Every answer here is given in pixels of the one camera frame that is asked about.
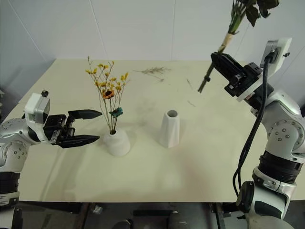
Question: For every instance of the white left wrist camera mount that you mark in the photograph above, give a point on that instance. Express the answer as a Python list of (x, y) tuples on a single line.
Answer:
[(35, 107)]

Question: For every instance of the small dry twig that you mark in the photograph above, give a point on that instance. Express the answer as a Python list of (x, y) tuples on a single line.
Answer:
[(191, 103), (190, 84)]

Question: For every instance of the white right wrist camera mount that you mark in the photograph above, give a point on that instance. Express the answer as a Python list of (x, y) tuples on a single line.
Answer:
[(281, 55)]

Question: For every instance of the short white vase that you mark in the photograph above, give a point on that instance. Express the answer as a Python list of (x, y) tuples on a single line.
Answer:
[(117, 143)]

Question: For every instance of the yellow dried flower bouquet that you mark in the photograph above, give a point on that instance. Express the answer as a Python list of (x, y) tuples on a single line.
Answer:
[(107, 94)]

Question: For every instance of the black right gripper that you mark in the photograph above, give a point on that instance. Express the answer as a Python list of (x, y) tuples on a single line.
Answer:
[(245, 76)]

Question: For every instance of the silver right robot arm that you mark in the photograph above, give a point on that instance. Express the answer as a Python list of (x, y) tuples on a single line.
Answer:
[(283, 133)]

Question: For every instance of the dried flower sprig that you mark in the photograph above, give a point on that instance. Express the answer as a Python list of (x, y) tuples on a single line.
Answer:
[(153, 70)]

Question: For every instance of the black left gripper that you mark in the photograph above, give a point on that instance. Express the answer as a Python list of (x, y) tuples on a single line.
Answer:
[(57, 126)]

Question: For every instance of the tall white vase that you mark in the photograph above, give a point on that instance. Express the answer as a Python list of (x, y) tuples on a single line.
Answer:
[(169, 131)]

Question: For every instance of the green-stemmed flower bouquet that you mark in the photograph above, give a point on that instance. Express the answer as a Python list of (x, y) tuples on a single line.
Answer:
[(228, 40)]

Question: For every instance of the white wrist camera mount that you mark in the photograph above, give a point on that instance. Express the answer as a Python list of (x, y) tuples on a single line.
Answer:
[(281, 55), (35, 107)]

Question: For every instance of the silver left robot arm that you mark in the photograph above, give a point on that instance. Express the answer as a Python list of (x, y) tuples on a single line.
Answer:
[(12, 148)]

